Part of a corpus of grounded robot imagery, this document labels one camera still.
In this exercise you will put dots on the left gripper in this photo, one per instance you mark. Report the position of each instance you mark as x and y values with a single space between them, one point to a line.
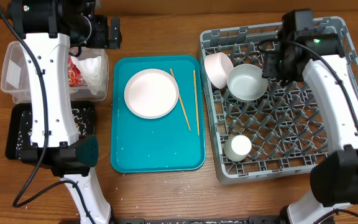
102 40

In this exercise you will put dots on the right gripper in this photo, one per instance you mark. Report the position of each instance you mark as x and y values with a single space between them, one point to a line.
272 70

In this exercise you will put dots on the grey-blue bowl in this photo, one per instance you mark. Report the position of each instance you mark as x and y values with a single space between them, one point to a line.
245 82

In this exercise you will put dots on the red foil snack wrapper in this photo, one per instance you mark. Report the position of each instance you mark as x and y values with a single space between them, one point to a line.
75 77

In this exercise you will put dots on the small pink bowl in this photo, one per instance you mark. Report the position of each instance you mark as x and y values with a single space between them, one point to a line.
218 66

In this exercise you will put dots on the pale green plastic cup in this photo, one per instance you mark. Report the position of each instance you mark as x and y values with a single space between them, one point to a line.
236 148

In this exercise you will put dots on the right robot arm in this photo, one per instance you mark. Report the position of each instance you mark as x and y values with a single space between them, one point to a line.
303 53

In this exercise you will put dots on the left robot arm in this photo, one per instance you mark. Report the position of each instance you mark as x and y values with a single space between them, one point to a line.
46 31

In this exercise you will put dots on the grey dishwasher rack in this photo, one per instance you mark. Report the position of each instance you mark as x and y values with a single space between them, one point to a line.
284 125

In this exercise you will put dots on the clear plastic storage bin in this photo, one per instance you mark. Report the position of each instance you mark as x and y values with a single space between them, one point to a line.
15 79

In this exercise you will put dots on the large white plate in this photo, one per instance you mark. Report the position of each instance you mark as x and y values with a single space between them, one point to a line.
151 93

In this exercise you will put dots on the left wooden chopstick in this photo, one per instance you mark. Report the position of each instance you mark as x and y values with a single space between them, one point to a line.
181 102

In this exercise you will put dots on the wooden chopstick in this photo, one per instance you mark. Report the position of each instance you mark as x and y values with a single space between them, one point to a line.
181 102
196 102

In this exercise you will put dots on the right wooden chopstick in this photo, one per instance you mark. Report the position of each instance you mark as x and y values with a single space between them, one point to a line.
196 102

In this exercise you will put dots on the teal serving tray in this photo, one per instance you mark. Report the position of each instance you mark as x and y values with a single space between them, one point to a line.
164 144

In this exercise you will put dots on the black rectangular tray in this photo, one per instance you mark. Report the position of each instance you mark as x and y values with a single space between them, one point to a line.
20 127

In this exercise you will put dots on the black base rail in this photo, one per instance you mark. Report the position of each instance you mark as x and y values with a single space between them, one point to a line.
249 220

